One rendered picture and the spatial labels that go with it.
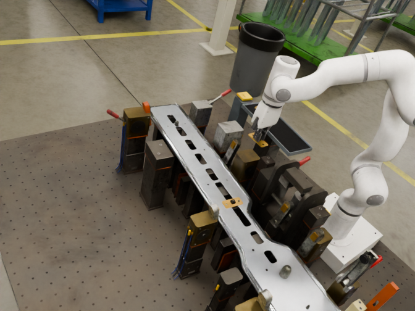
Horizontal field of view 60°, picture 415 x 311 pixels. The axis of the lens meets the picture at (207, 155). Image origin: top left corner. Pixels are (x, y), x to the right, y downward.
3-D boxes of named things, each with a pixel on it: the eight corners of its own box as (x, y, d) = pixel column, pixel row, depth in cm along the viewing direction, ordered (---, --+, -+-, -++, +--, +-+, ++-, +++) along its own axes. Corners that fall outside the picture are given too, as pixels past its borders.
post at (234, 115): (214, 159, 208) (233, 95, 180) (225, 157, 212) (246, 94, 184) (220, 168, 204) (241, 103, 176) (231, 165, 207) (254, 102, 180)
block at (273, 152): (236, 189, 193) (262, 122, 165) (247, 186, 197) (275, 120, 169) (246, 202, 187) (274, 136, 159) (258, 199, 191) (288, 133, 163)
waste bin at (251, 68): (216, 81, 431) (231, 21, 385) (247, 76, 459) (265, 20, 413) (243, 103, 403) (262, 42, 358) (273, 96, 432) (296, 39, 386)
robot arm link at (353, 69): (372, 97, 111) (272, 109, 117) (360, 74, 123) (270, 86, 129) (374, 71, 105) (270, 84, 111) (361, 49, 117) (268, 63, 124)
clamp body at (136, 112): (113, 166, 187) (116, 108, 164) (138, 161, 194) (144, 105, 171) (118, 177, 182) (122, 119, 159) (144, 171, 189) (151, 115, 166)
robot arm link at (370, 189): (360, 198, 166) (385, 161, 150) (369, 231, 152) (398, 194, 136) (335, 194, 165) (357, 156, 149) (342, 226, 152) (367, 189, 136)
